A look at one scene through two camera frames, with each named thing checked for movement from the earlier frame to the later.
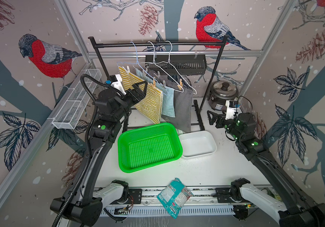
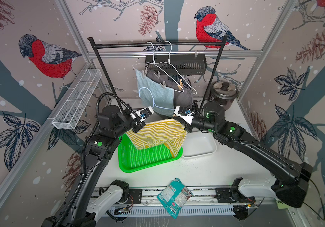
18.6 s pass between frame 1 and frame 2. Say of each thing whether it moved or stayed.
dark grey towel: stayed
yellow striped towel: moved
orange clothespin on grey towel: stayed
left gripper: moved
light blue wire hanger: moved
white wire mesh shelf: stayed
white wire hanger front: stayed
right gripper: moved
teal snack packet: stayed
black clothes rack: stayed
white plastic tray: stayed
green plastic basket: stayed
